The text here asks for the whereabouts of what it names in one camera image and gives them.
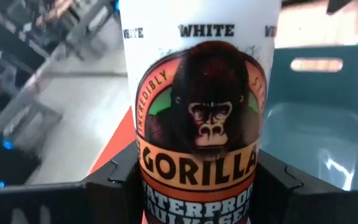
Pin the orange white Gorilla sealant tube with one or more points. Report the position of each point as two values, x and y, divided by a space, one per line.
197 93

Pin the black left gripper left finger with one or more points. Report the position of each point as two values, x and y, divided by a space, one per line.
120 193

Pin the black device with blue lights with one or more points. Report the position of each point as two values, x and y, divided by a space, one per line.
11 165

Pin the grey metal frame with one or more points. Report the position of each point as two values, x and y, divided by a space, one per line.
20 96

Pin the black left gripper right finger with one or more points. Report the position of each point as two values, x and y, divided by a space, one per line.
278 199

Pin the teal plastic bin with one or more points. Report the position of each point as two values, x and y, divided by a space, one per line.
315 133

